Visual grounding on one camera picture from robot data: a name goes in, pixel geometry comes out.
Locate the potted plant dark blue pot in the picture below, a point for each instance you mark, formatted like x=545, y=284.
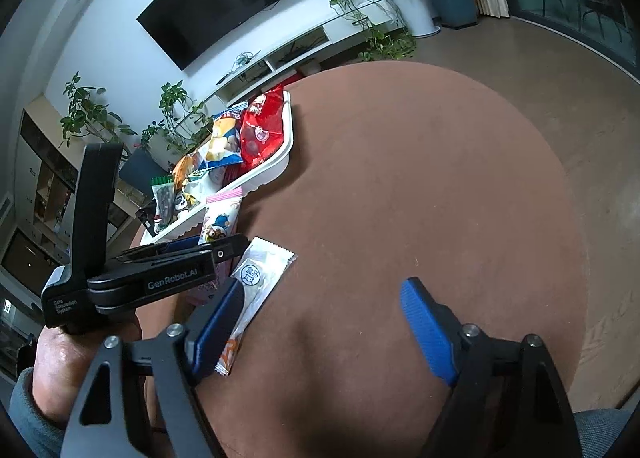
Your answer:
x=140, y=168

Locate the trailing green plant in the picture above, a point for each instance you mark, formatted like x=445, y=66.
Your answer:
x=387, y=46

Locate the pink cartoon snack packet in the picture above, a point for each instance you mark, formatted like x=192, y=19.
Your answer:
x=220, y=218

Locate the white television cabinet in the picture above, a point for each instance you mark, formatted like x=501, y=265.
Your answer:
x=300, y=36

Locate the white packet orange cat print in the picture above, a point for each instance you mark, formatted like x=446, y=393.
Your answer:
x=260, y=273

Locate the white plastic tray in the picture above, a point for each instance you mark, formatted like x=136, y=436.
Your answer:
x=270, y=163

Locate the orange snack packet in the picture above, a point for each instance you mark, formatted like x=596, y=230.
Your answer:
x=182, y=168

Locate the red candy bag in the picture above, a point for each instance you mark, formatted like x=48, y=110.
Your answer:
x=260, y=131

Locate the dark brown snack packet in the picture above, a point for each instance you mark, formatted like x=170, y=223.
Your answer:
x=146, y=217

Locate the green topped snack packet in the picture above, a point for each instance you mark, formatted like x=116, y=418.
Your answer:
x=164, y=203

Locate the wooden display cabinet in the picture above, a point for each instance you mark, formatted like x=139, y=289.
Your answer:
x=45, y=178

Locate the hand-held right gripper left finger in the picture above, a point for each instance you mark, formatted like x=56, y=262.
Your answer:
x=220, y=313

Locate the potted plant round white pot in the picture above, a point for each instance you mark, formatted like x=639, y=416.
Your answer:
x=160, y=148

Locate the white and blue cartoon bag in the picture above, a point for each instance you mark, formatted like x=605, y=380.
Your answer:
x=225, y=138

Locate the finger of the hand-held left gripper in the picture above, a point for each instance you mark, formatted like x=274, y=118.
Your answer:
x=220, y=250
x=175, y=244

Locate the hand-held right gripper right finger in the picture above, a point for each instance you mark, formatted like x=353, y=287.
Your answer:
x=425, y=323

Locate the blue crinkled snack bag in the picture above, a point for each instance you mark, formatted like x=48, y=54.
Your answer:
x=202, y=178

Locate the person's right leg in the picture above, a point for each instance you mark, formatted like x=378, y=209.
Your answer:
x=600, y=433

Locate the person's left hand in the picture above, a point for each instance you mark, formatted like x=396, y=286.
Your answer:
x=70, y=363

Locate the person's left forearm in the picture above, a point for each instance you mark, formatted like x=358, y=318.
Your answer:
x=30, y=423

